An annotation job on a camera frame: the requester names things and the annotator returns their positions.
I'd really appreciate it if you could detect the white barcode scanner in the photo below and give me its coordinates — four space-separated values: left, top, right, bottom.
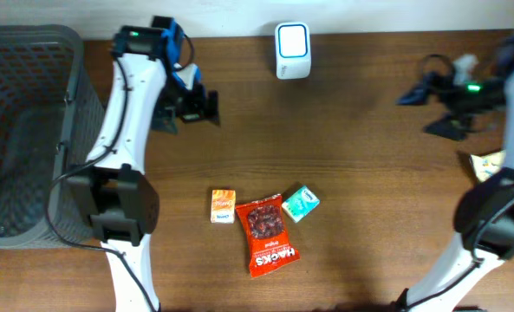
274 22 312 80

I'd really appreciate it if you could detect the yellow cleaning sheet package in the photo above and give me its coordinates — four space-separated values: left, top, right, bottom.
470 151 505 183

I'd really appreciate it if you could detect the grey plastic mesh basket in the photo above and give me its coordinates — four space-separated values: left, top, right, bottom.
0 25 104 250

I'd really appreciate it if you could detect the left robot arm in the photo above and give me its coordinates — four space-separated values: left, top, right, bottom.
64 16 219 311

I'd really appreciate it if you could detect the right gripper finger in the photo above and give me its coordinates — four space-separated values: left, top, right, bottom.
397 71 439 106
423 114 472 141

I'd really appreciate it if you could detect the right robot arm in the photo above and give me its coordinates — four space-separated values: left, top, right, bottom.
391 34 514 311

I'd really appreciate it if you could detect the green tissue packet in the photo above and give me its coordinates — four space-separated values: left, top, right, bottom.
282 185 320 223

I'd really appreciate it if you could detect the red Hacks candy bag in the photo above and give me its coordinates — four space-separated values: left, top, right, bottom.
235 194 300 278

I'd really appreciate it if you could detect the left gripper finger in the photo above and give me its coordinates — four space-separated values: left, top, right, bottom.
151 107 178 134
206 90 220 127

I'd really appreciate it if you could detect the small orange white packet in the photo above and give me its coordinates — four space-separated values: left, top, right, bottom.
211 190 236 224

